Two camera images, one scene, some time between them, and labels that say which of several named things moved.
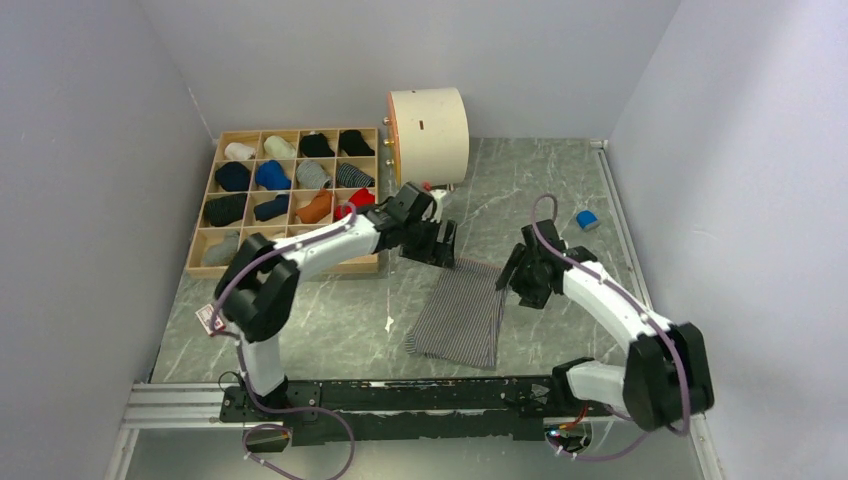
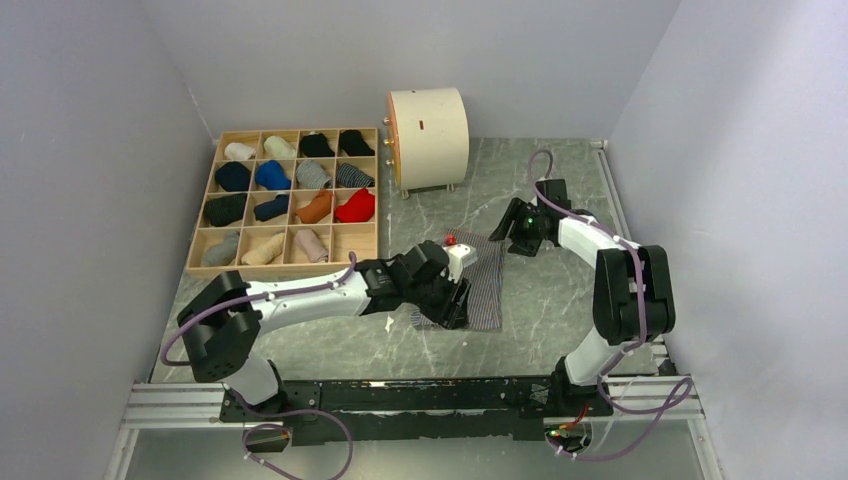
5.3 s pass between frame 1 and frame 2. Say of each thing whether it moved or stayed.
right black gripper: moved
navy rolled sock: stayed
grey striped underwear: moved
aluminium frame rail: stayed
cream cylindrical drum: stayed
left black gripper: moved
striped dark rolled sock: stayed
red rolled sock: stayed
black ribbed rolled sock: stayed
